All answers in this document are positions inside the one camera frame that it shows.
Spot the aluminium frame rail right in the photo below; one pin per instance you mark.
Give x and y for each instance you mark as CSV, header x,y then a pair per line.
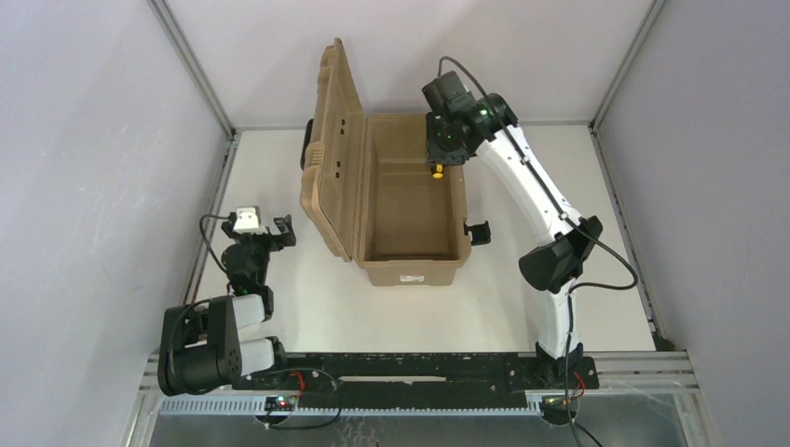
x,y
643,31

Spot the tan plastic toolbox bin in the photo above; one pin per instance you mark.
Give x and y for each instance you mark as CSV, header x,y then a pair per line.
x,y
368,190

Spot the black toolbox carry handle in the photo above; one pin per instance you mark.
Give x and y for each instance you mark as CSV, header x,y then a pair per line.
x,y
306,142

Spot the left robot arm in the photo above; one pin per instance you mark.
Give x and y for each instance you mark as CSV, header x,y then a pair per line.
x,y
200,348

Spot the black toolbox latch front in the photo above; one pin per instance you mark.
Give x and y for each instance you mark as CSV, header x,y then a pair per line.
x,y
479,234

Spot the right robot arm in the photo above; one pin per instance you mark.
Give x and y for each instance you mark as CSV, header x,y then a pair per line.
x,y
564,237

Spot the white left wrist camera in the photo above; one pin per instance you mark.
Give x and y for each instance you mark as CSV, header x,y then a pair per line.
x,y
248,221

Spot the aluminium frame rail left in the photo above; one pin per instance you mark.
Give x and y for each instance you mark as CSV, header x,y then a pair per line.
x,y
226,144

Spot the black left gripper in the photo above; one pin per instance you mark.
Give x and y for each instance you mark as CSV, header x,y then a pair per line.
x,y
256,235

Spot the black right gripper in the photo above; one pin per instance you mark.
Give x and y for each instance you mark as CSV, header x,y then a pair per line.
x,y
445,156

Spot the small circuit board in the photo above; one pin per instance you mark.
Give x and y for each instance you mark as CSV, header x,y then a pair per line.
x,y
280,404

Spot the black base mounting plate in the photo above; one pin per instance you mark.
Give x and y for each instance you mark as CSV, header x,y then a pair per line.
x,y
369,382

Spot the aluminium frame rail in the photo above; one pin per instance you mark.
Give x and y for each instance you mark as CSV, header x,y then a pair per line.
x,y
226,144
643,31

